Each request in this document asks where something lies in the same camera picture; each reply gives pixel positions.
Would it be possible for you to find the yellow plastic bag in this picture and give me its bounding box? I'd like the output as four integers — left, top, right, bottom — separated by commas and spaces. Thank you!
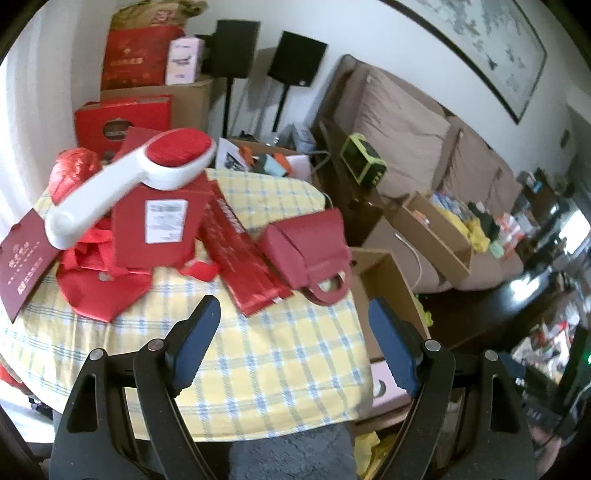
355, 431, 384, 480

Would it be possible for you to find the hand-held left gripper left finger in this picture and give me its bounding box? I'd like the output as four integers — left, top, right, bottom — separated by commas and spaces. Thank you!
48, 295, 221, 480

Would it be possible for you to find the red floral gift bag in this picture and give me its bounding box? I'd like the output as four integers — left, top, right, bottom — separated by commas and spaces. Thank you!
100, 25, 185, 90

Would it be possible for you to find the green portable radio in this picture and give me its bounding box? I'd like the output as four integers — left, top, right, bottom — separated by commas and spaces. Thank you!
341, 133, 387, 188

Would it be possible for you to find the red box with white label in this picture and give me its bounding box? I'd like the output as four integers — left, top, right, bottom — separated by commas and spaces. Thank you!
111, 178, 213, 273

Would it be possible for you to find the red foil ball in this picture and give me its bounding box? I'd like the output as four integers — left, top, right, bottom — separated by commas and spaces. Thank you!
48, 147, 102, 206

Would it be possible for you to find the red cookie gift box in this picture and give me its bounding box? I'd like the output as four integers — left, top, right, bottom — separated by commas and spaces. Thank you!
75, 95, 174, 155

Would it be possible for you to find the pink white small box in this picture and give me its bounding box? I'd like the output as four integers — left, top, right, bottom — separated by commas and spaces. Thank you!
165, 37, 205, 86

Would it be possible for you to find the white curtain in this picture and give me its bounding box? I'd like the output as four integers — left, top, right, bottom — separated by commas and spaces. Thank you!
0, 46, 79, 222

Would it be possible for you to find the dark red handbag-shaped box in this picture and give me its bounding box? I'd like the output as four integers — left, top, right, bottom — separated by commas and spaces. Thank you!
256, 208, 354, 306

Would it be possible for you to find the brown cardboard box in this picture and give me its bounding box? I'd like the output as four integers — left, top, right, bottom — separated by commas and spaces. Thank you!
100, 79, 214, 139

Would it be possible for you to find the white cable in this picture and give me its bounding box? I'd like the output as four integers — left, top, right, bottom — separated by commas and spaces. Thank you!
394, 233, 423, 289

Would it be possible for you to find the large cardboard box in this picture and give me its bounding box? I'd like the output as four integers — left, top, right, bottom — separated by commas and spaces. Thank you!
351, 248, 428, 365

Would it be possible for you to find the red plastic bag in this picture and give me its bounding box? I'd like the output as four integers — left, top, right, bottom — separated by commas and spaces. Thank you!
0, 362, 24, 386

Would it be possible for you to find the brown sofa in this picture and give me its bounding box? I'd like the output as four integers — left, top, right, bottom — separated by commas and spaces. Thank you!
314, 54, 527, 294

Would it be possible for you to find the dark wooden sofa armrest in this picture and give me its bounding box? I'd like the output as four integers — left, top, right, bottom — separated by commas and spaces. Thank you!
311, 117, 384, 245

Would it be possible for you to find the yellow plaid tablecloth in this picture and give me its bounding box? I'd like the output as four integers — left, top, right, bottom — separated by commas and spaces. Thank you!
0, 167, 375, 437

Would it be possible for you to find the dark red paper bag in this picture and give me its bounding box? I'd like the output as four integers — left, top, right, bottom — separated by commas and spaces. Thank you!
0, 209, 58, 323

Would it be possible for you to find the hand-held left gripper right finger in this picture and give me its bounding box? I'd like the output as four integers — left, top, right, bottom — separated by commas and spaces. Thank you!
368, 296, 539, 480

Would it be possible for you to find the shallow cardboard box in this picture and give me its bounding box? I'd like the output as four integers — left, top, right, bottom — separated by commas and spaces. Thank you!
390, 191, 474, 278

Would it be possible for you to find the black speaker on stand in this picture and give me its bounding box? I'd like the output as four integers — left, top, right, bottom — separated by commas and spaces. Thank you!
210, 19, 260, 139
267, 31, 328, 134

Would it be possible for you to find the white shopping bag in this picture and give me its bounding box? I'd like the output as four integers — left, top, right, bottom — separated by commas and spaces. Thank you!
217, 137, 311, 178

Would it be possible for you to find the person's right forearm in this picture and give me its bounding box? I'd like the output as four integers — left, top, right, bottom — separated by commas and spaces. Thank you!
531, 425, 561, 478

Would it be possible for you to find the white lint brush red pad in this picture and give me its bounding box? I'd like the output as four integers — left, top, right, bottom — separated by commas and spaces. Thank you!
45, 128, 218, 252

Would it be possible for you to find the brown sofa cushion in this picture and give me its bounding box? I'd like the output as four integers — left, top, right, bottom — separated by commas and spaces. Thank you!
489, 166, 525, 213
353, 68, 452, 199
443, 117, 504, 208

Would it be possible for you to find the framed landscape painting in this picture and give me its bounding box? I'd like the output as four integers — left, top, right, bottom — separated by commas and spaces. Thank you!
383, 0, 548, 124

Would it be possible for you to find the gold paper bag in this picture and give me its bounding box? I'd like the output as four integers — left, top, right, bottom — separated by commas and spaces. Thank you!
110, 0, 208, 31

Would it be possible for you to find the long red foil packet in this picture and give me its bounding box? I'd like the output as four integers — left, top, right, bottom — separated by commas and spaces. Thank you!
203, 180, 294, 317

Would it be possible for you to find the cluttered dark table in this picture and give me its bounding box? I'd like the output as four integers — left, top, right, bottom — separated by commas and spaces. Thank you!
508, 175, 591, 370

